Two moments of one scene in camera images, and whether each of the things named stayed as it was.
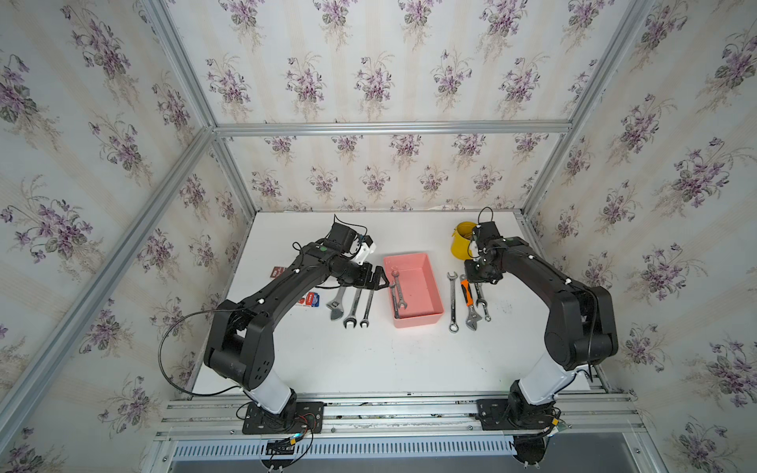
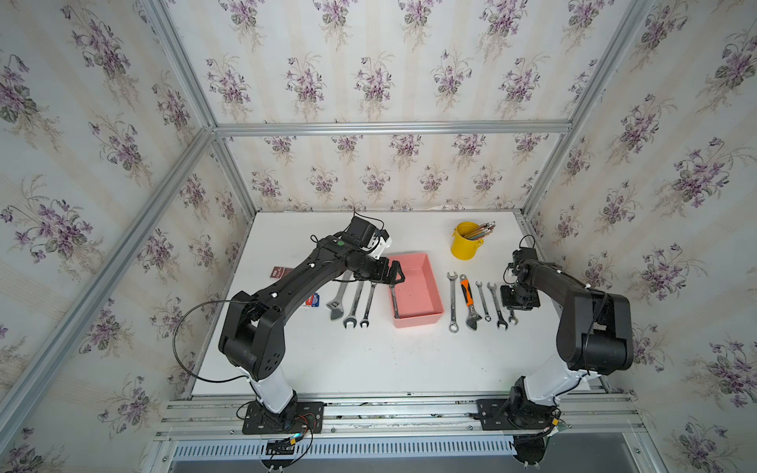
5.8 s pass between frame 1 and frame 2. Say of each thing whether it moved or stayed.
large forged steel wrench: stayed
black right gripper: moved
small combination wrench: stayed
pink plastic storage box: stayed
